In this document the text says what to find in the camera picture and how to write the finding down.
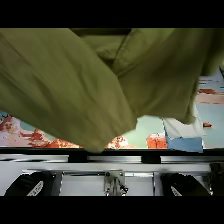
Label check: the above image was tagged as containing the olive green shirt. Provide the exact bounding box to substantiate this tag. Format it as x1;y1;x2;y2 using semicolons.
0;27;224;154

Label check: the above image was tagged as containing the white garment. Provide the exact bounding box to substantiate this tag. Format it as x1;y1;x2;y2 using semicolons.
161;99;205;140

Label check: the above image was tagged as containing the light blue garment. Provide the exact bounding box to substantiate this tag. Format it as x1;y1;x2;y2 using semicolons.
165;130;205;154

